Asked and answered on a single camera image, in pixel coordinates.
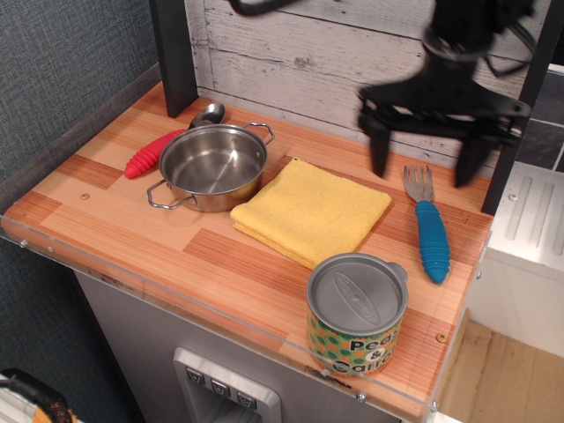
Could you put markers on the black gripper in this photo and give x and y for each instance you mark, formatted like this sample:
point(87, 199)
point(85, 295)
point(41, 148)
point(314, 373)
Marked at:
point(443, 100)

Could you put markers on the blue handled fork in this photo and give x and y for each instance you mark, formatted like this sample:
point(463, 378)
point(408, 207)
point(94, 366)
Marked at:
point(433, 241)

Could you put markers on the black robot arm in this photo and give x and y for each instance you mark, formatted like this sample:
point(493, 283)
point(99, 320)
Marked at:
point(474, 22)

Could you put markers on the yellow folded cloth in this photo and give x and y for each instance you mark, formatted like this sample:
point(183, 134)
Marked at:
point(308, 214)

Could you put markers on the peas and carrots can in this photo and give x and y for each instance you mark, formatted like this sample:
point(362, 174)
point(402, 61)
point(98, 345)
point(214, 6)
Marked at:
point(356, 304)

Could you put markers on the white toy sink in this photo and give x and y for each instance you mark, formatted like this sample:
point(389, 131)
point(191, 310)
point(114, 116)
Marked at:
point(518, 286)

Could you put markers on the stainless steel pot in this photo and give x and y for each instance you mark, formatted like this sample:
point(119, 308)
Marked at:
point(212, 168)

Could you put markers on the grey dispenser panel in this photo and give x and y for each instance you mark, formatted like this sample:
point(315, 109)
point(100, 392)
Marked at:
point(214, 393)

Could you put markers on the orange black object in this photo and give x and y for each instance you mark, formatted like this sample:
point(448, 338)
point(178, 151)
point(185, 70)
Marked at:
point(25, 398)

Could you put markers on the dark right post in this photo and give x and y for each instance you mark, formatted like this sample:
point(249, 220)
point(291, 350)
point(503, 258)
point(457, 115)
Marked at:
point(547, 43)

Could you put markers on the dark post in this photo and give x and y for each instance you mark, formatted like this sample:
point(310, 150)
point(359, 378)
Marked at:
point(547, 43)
point(171, 32)

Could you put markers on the red handled spoon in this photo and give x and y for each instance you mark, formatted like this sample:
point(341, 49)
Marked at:
point(149, 155)

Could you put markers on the dark left post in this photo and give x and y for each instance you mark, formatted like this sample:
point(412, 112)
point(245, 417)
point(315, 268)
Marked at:
point(171, 32)

